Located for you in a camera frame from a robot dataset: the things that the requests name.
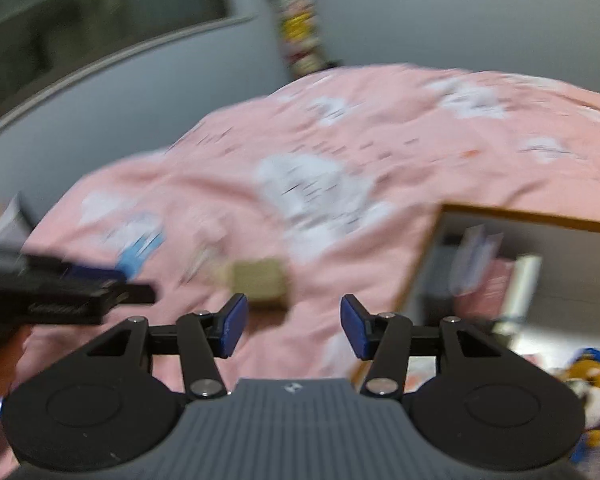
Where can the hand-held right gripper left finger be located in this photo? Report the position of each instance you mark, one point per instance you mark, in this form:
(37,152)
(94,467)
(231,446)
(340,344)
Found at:
(232,324)

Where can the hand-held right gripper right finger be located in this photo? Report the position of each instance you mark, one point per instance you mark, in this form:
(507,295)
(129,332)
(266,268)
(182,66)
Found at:
(355,326)

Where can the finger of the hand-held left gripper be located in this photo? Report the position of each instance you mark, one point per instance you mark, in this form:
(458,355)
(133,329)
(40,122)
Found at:
(130,294)
(95,274)

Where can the small gold box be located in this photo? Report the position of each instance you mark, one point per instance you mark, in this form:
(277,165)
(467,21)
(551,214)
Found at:
(257,280)

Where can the grey notebook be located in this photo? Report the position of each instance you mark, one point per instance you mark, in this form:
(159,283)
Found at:
(472,255)

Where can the pink wallet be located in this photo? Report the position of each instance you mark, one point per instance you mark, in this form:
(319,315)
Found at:
(495,282)

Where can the long white glasses box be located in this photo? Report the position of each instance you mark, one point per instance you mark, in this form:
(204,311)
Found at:
(524,285)

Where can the orange cardboard box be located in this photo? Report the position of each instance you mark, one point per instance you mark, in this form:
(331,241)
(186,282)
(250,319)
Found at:
(530,221)

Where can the brown plush dog sailor outfit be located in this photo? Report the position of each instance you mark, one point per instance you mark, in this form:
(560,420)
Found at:
(587,370)

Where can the dark window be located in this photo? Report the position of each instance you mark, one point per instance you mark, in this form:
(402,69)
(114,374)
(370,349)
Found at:
(80,20)

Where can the clear column of plush toys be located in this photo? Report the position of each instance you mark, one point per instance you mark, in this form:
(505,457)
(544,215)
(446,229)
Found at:
(297,20)

